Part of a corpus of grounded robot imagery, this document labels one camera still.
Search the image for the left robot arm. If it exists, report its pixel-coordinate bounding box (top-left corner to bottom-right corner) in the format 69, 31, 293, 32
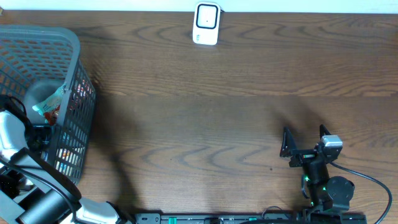
1, 95, 136, 224

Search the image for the grey plastic mesh basket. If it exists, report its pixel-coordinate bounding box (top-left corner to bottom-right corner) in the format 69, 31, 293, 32
1, 25, 96, 184

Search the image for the orange chocolate bar wrapper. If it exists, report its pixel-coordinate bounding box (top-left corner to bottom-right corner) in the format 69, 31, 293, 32
44, 106, 60, 126

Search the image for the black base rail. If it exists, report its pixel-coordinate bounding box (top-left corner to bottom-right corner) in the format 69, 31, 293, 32
134, 211, 367, 224

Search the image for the white barcode scanner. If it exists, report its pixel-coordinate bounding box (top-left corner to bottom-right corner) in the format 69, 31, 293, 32
192, 2, 221, 45

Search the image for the pale green snack packet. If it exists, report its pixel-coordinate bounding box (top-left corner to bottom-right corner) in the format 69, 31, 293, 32
32, 83, 66, 116

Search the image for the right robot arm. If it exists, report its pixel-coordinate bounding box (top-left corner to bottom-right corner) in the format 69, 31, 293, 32
280, 125, 354, 222

